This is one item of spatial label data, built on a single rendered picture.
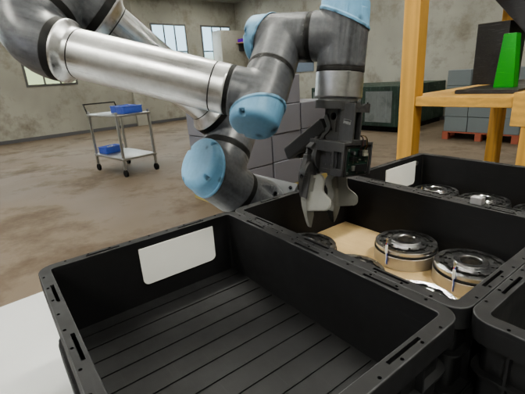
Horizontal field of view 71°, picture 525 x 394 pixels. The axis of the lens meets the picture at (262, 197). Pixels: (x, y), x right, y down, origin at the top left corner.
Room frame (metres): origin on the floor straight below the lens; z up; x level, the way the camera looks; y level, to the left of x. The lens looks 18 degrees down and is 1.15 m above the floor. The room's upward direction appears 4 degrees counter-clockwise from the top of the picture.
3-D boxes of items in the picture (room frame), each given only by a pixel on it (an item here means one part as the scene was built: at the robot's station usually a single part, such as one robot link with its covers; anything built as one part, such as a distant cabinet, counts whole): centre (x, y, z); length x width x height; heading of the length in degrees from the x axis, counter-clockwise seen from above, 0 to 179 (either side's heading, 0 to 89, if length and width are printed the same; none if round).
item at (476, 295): (0.54, -0.18, 0.92); 0.40 x 0.30 x 0.02; 36
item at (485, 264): (0.49, -0.31, 0.86); 0.05 x 0.05 x 0.01
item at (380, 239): (0.58, -0.24, 0.86); 0.10 x 0.10 x 0.01
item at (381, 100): (8.11, -2.57, 0.41); 2.06 x 1.89 x 0.83; 41
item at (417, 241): (0.58, -0.24, 0.86); 0.05 x 0.05 x 0.01
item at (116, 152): (5.15, 1.90, 0.46); 0.97 x 0.57 x 0.92; 42
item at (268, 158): (3.70, -0.01, 0.57); 1.15 x 0.80 x 1.14; 131
